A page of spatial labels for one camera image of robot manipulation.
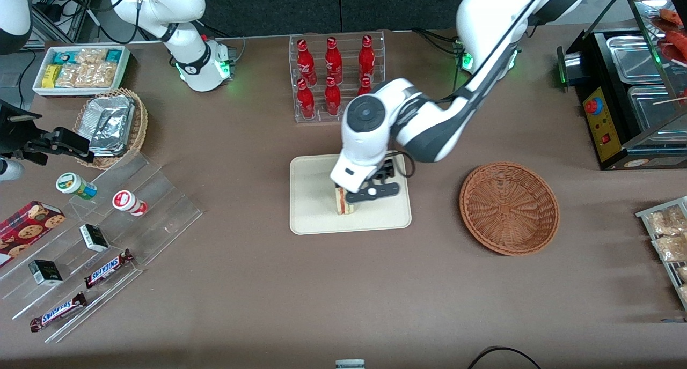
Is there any triangle sandwich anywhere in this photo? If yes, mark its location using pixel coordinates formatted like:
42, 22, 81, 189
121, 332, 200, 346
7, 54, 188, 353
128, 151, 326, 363
335, 186, 359, 216

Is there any cream plastic tray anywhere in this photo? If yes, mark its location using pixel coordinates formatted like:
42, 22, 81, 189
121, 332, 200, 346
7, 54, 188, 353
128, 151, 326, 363
289, 150, 412, 235

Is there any light wicker basket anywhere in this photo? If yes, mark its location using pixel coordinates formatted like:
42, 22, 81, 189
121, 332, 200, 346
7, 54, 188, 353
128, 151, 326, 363
72, 88, 149, 170

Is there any brown round wicker basket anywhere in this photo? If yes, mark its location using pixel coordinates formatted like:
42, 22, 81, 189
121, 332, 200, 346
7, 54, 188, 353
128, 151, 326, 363
459, 161, 560, 257

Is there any tray of packaged snacks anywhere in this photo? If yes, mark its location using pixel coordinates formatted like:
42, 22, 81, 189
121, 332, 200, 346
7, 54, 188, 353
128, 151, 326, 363
635, 196, 687, 311

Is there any green lid yogurt bottle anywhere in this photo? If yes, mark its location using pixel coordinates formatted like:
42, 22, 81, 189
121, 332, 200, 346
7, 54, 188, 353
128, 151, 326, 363
56, 172, 99, 200

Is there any silver foil packet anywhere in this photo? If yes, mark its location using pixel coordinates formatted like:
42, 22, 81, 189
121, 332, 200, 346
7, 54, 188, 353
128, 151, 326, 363
86, 95, 135, 157

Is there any clear cracker pack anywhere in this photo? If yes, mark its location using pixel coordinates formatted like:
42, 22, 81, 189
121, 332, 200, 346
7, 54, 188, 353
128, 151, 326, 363
75, 48, 108, 65
76, 62, 118, 88
55, 64, 82, 88

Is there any red cookie box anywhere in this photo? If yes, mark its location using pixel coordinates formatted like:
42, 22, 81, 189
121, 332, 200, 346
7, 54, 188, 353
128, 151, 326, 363
0, 200, 67, 268

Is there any clear acrylic bottle rack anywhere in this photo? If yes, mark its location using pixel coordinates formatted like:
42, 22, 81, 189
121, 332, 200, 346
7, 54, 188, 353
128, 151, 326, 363
289, 31, 386, 124

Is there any red lid yogurt bottle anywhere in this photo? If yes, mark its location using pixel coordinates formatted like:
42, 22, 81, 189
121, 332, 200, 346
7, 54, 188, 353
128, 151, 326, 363
112, 190, 148, 217

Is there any white plastic snack bin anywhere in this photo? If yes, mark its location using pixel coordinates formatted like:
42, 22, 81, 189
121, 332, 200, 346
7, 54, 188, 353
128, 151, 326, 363
32, 45, 131, 98

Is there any small black box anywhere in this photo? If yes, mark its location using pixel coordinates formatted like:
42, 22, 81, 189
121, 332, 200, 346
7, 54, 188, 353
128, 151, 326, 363
79, 224, 110, 253
28, 259, 64, 286

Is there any clear acrylic stepped display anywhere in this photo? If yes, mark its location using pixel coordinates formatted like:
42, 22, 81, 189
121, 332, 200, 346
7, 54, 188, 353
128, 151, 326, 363
0, 153, 204, 344

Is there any snickers bar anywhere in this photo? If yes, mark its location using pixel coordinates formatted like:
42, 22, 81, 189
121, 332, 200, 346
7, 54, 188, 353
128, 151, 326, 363
30, 292, 87, 333
84, 249, 134, 289

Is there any black food warmer machine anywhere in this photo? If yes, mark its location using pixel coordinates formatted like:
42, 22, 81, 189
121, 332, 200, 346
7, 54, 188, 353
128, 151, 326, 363
556, 0, 687, 171

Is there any clear snack bag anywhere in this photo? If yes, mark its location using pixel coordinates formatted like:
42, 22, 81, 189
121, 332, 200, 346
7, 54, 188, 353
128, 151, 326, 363
652, 233, 687, 263
646, 206, 687, 236

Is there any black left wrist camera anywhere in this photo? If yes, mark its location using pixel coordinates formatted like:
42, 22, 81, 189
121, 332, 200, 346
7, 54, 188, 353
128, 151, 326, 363
375, 152, 416, 184

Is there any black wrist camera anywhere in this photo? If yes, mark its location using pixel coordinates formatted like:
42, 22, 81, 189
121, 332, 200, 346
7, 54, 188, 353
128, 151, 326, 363
0, 101, 45, 166
375, 152, 416, 184

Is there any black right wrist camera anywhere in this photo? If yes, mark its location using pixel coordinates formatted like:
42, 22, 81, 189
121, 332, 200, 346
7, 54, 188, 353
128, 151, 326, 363
0, 101, 45, 166

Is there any aluminium frame with cables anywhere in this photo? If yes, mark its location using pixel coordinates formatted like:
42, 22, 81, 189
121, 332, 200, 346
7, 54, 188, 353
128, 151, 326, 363
31, 0, 137, 44

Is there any black floor cable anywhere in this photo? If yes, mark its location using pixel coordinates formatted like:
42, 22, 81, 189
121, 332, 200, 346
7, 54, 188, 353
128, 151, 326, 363
467, 346, 543, 369

